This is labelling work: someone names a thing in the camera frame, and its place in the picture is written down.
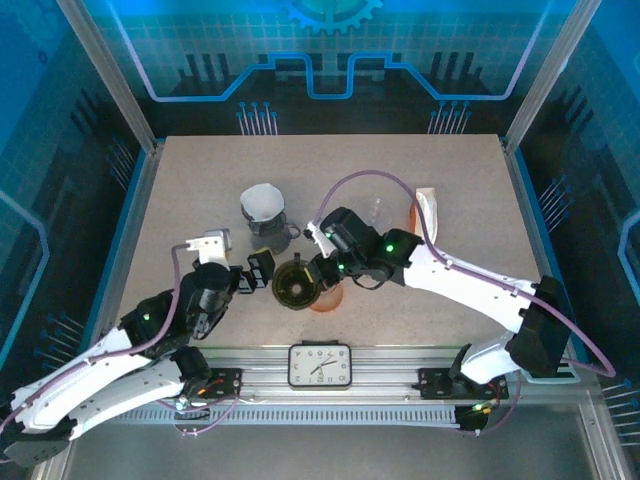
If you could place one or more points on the orange transparent cup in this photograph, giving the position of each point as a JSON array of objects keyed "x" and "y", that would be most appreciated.
[{"x": 330, "y": 302}]

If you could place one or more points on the smoky grey coffee dripper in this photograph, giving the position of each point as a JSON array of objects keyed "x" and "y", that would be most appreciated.
[{"x": 270, "y": 226}]

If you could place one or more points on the dark olive coffee dripper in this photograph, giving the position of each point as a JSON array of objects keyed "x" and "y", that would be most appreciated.
[{"x": 292, "y": 287}]

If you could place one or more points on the clear coffee dripper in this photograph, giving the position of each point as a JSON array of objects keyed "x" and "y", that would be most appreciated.
[{"x": 375, "y": 212}]

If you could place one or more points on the orange white filter pack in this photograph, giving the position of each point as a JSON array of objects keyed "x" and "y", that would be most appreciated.
[{"x": 431, "y": 205}]

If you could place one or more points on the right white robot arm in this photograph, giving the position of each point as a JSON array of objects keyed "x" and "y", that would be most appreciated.
[{"x": 465, "y": 285}]

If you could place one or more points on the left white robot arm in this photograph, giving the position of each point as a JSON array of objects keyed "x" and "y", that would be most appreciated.
[{"x": 75, "y": 370}]

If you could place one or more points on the black rectangular analog clock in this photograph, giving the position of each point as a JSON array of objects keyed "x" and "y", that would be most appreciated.
[{"x": 320, "y": 366}]

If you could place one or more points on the left wrist grey camera box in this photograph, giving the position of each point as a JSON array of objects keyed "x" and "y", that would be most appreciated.
[{"x": 214, "y": 242}]

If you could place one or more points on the left aluminium side rail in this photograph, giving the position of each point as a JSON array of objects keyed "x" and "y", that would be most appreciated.
[{"x": 141, "y": 220}]

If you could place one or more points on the aluminium side rail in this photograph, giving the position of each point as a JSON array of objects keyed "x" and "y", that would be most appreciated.
[
  {"x": 141, "y": 220},
  {"x": 530, "y": 230}
]

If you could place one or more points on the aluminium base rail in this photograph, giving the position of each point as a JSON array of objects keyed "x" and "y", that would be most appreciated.
[{"x": 390, "y": 370}]

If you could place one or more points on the right aluminium side rail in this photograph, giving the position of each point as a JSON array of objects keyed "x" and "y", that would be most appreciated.
[{"x": 530, "y": 230}]

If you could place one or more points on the left aluminium frame post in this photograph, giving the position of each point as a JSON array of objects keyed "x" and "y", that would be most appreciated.
[{"x": 115, "y": 75}]

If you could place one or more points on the aluminium frame post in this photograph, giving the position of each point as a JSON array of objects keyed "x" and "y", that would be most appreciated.
[
  {"x": 115, "y": 75},
  {"x": 545, "y": 70}
]

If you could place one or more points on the right aluminium frame post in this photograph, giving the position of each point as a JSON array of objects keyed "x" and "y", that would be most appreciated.
[{"x": 545, "y": 70}]

